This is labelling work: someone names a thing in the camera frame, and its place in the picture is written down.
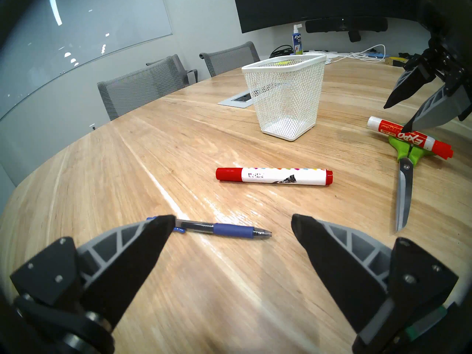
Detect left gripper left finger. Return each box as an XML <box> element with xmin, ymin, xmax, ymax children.
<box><xmin>10</xmin><ymin>215</ymin><xmax>176</xmax><ymax>326</ymax></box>

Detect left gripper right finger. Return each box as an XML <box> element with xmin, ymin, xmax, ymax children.
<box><xmin>291</xmin><ymin>214</ymin><xmax>458</xmax><ymax>335</ymax></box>

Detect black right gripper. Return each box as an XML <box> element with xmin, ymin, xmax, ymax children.
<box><xmin>383</xmin><ymin>0</ymin><xmax>472</xmax><ymax>132</ymax></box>

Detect orange white Expo marker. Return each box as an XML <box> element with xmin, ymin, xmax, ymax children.
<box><xmin>367</xmin><ymin>116</ymin><xmax>453</xmax><ymax>159</ymax></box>

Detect green handled scissors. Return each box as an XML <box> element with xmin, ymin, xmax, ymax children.
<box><xmin>389</xmin><ymin>134</ymin><xmax>435</xmax><ymax>233</ymax></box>

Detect white mesh pen holder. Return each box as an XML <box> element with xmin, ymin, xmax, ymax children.
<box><xmin>242</xmin><ymin>54</ymin><xmax>327</xmax><ymax>141</ymax></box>

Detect red capped white marker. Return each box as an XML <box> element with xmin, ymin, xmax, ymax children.
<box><xmin>216</xmin><ymin>167</ymin><xmax>333</xmax><ymax>186</ymax></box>

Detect blue ballpoint pen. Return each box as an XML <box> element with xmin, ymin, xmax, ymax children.
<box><xmin>146</xmin><ymin>217</ymin><xmax>273</xmax><ymax>239</ymax></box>

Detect white crumpled plastic sheet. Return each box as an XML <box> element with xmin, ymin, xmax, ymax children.
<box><xmin>305</xmin><ymin>49</ymin><xmax>351</xmax><ymax>59</ymax></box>

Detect black video sound bar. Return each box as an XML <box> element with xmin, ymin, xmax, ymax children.
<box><xmin>305</xmin><ymin>17</ymin><xmax>388</xmax><ymax>43</ymax></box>

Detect whiteboard cleaner spray bottle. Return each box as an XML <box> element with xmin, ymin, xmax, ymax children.
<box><xmin>292</xmin><ymin>24</ymin><xmax>304</xmax><ymax>56</ymax></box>

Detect gray mesh office chair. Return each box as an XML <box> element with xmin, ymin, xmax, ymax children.
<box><xmin>97</xmin><ymin>55</ymin><xmax>185</xmax><ymax>121</ymax></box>
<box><xmin>199</xmin><ymin>41</ymin><xmax>261</xmax><ymax>77</ymax></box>

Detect silver table outlet box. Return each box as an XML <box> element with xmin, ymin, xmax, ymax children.
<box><xmin>218</xmin><ymin>92</ymin><xmax>255</xmax><ymax>108</ymax></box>

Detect gray office chair with armrests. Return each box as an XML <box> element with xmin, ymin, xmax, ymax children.
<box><xmin>146</xmin><ymin>54</ymin><xmax>198</xmax><ymax>86</ymax></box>

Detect white charger cable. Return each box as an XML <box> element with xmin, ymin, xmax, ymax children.
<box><xmin>326</xmin><ymin>44</ymin><xmax>386</xmax><ymax>62</ymax></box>

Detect large black wall screen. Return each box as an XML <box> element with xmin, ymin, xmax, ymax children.
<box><xmin>232</xmin><ymin>0</ymin><xmax>432</xmax><ymax>34</ymax></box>

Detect black coiled cable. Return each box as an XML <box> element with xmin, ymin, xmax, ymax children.
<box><xmin>270</xmin><ymin>44</ymin><xmax>294</xmax><ymax>59</ymax></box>

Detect wide glass wall board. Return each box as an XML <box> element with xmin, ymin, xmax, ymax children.
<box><xmin>0</xmin><ymin>0</ymin><xmax>174</xmax><ymax>119</ymax></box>

